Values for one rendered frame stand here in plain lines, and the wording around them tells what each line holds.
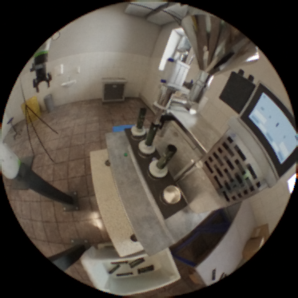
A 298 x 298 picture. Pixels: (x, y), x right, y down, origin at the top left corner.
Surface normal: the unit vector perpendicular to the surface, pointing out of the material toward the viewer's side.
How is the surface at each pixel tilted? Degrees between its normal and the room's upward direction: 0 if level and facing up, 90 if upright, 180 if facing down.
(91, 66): 90
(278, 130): 90
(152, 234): 0
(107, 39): 90
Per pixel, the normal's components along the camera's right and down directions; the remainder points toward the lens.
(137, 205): 0.25, -0.63
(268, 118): -0.88, 0.17
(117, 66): 0.40, 0.76
